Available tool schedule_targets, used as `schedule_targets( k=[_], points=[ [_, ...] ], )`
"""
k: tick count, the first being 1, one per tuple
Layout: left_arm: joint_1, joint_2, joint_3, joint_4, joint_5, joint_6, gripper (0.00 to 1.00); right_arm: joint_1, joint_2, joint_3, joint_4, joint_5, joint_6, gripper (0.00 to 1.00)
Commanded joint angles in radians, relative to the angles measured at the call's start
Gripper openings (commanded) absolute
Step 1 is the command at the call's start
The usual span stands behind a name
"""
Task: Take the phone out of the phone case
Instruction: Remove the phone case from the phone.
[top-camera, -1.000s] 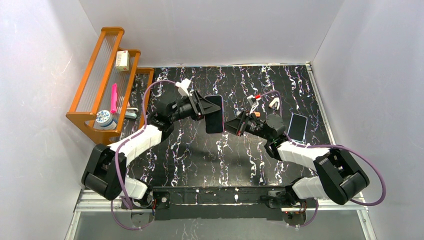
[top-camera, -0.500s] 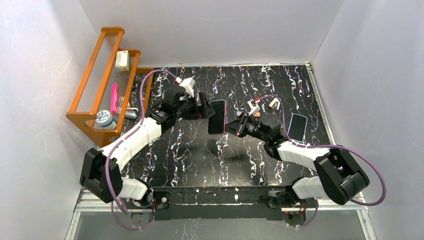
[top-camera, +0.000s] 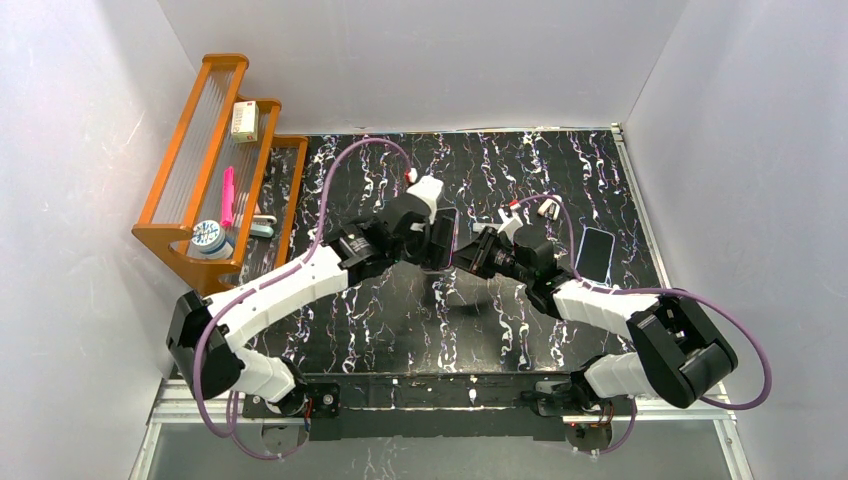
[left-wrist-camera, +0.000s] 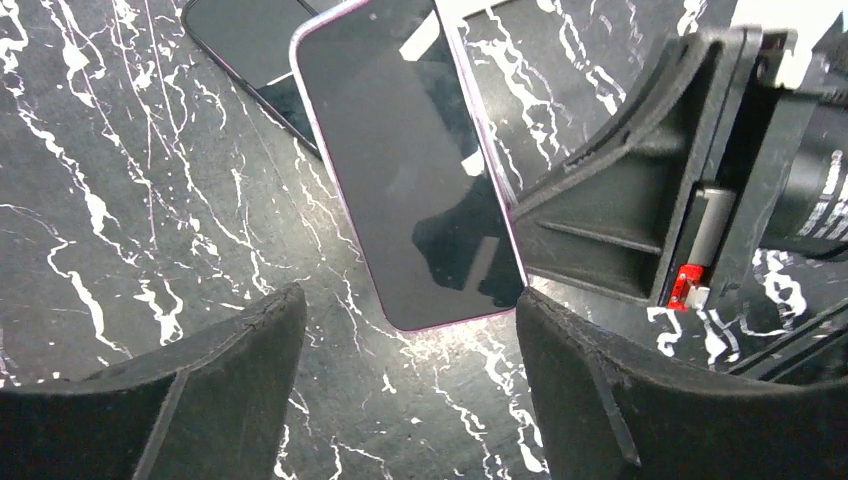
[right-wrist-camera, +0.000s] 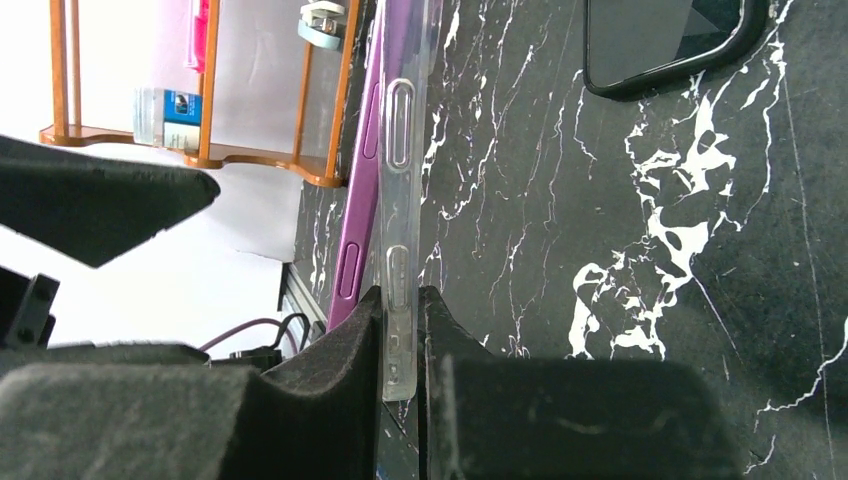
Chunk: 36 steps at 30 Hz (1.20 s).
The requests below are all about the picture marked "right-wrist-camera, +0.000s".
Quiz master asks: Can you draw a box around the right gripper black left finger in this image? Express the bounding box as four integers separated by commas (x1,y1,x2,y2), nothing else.
1,287,381,479

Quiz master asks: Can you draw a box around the black phone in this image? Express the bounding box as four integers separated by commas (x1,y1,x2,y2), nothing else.
583,0,769,100

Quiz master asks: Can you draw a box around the purple phone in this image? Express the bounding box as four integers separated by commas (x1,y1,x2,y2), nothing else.
327,1,420,331

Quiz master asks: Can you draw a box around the teal and white stapler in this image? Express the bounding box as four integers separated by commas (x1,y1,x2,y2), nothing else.
297,0,347,51

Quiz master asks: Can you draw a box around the orange wooden shelf rack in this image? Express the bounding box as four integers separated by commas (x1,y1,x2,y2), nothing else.
39,0,363,188

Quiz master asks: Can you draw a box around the clear magsafe phone case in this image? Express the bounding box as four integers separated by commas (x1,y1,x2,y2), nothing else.
378,0,443,402

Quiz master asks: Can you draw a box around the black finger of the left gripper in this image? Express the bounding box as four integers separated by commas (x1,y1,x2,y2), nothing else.
1,137,220,267

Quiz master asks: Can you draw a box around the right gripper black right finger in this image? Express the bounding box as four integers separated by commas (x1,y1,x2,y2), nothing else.
419,286,743,479

